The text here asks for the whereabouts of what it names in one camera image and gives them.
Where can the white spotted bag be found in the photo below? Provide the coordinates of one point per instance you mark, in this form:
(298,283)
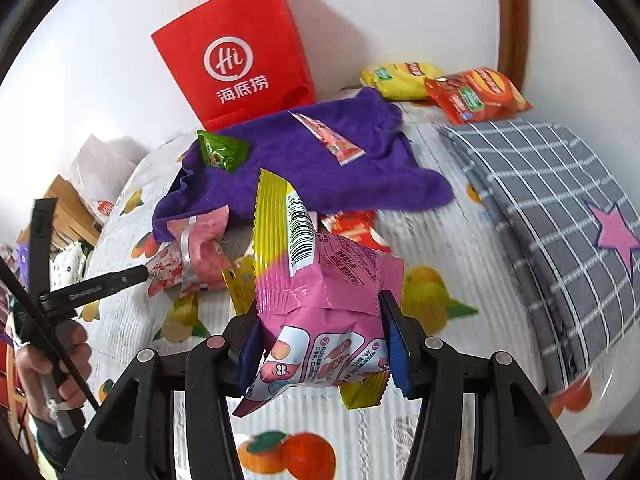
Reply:
(70,260)

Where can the small yellow snack packet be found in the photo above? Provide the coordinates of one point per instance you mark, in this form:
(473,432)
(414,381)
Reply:
(242,280)

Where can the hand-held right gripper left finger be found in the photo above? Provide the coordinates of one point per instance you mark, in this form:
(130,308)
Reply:
(250,355)

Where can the long red pink snack packet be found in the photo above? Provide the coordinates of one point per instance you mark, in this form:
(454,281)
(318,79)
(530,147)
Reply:
(330,140)

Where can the grey plaid pillow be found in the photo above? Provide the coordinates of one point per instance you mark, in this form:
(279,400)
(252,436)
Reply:
(540,210)

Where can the cardboard boxes and paper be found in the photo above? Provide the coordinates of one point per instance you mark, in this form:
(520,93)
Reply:
(100,170)

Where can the red paper bag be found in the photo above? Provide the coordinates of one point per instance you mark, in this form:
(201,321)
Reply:
(235,25)

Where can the person's left hand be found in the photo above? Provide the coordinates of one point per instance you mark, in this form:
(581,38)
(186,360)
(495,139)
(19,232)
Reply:
(80,355)

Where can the red and white candy packet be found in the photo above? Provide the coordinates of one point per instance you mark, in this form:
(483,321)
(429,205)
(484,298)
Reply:
(165,270)

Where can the pale pink peach snack packet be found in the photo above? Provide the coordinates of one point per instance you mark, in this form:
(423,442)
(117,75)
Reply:
(205,240)

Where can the pink and yellow snack packet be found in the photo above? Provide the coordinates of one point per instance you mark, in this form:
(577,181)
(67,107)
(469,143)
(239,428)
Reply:
(320,280)

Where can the yellow chips bag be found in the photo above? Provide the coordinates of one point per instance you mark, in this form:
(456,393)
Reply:
(395,82)

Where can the green triangular snack packet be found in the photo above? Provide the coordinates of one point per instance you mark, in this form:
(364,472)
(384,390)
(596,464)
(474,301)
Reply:
(222,152)

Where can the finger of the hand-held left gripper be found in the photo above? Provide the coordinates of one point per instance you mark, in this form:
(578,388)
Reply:
(130,276)

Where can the purple towel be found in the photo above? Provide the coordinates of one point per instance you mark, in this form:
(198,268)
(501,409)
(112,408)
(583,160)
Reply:
(300,180)

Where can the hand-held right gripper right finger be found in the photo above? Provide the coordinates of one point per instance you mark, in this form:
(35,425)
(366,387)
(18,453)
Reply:
(397,355)

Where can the orange chips bag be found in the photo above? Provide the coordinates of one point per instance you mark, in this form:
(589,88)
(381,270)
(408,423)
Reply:
(475,95)

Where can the fruit print bed sheet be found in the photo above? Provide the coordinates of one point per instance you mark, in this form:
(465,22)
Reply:
(450,245)

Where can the brown wooden door frame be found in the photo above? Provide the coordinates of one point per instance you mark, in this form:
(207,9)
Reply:
(515,20)

